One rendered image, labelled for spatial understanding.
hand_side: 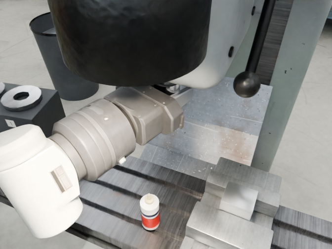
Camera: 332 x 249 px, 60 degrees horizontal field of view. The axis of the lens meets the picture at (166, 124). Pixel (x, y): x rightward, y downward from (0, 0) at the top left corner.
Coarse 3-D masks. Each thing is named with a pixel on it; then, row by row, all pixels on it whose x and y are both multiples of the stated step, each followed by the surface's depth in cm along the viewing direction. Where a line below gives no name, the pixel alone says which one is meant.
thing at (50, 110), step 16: (0, 96) 69; (16, 96) 69; (32, 96) 68; (48, 96) 70; (0, 112) 66; (16, 112) 66; (32, 112) 66; (48, 112) 70; (64, 112) 77; (0, 128) 69; (48, 128) 71
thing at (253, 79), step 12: (264, 0) 32; (264, 12) 31; (264, 24) 31; (264, 36) 32; (252, 48) 32; (252, 60) 32; (252, 72) 32; (240, 84) 31; (252, 84) 31; (240, 96) 32; (252, 96) 32
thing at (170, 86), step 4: (156, 84) 43; (160, 84) 43; (164, 84) 43; (168, 84) 43; (172, 84) 43; (176, 84) 43; (156, 88) 44; (160, 88) 43; (164, 88) 43; (168, 88) 43; (172, 88) 43; (176, 88) 44
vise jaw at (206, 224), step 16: (208, 208) 56; (192, 224) 53; (208, 224) 53; (224, 224) 53; (240, 224) 53; (256, 224) 53; (208, 240) 53; (224, 240) 51; (240, 240) 51; (256, 240) 51
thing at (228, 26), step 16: (224, 0) 26; (240, 0) 29; (224, 16) 27; (240, 16) 31; (208, 32) 28; (224, 32) 28; (240, 32) 35; (208, 48) 29; (224, 48) 30; (208, 64) 30; (224, 64) 31; (176, 80) 33; (192, 80) 32; (208, 80) 31
